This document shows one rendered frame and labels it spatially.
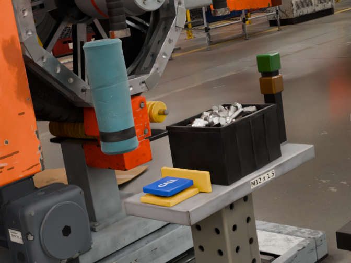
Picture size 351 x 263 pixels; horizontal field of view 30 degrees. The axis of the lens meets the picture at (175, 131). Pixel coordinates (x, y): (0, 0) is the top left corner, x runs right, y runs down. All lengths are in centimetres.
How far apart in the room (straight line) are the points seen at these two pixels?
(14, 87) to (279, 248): 94
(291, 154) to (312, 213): 93
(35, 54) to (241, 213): 57
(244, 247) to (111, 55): 51
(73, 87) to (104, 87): 11
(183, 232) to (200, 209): 71
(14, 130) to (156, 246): 69
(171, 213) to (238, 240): 21
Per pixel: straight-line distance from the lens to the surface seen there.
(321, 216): 230
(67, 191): 158
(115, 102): 148
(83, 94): 158
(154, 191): 122
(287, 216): 233
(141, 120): 169
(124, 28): 137
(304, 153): 145
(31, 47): 149
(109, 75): 147
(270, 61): 145
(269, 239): 195
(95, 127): 164
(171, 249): 187
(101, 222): 183
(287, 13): 987
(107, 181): 184
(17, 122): 128
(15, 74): 128
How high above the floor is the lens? 84
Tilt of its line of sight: 13 degrees down
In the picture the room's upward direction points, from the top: 9 degrees counter-clockwise
